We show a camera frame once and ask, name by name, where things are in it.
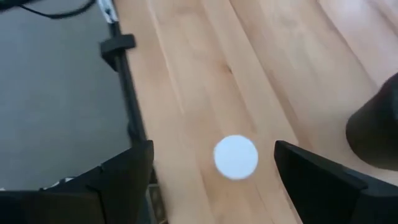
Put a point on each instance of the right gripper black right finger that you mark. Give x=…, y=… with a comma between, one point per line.
x=326, y=196

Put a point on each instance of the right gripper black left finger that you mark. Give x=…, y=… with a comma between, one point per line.
x=124, y=186

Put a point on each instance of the green plant in black pot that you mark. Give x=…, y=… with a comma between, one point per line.
x=376, y=133

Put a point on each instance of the silver aluminium bar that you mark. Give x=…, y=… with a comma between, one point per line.
x=107, y=11

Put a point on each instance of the black metal table frame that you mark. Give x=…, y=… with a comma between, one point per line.
x=130, y=93

